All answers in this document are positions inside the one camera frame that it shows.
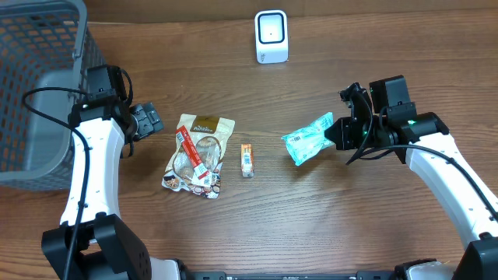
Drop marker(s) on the grey plastic mesh basket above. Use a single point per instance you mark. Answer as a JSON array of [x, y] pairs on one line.
[[46, 50]]

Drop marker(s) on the orange juice carton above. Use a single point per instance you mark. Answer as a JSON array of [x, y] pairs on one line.
[[247, 161]]

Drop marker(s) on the teal snack packet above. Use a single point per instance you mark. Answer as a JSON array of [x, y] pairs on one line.
[[305, 143]]

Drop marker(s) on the red white snack packet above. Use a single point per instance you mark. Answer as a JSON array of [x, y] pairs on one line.
[[198, 160]]

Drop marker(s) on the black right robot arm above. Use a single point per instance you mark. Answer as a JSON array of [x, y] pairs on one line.
[[383, 120]]

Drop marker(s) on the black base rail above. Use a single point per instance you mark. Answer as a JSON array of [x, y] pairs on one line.
[[360, 275]]

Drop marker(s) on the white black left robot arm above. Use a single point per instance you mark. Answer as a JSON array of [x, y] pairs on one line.
[[92, 241]]

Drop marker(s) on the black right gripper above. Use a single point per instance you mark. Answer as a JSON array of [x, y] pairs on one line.
[[341, 132]]

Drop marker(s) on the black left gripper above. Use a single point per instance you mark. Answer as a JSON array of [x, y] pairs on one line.
[[147, 120]]

